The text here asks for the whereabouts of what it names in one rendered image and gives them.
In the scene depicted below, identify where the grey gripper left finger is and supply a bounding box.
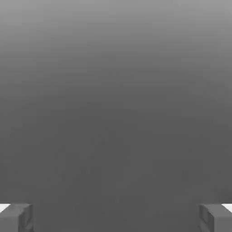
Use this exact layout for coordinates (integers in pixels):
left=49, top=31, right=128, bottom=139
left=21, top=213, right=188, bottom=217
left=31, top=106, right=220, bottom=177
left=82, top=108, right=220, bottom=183
left=0, top=203, right=34, bottom=232

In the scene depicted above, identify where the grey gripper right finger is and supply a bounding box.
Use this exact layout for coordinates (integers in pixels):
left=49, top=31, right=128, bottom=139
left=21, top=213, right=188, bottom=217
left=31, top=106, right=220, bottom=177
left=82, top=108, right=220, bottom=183
left=198, top=203, right=232, bottom=232

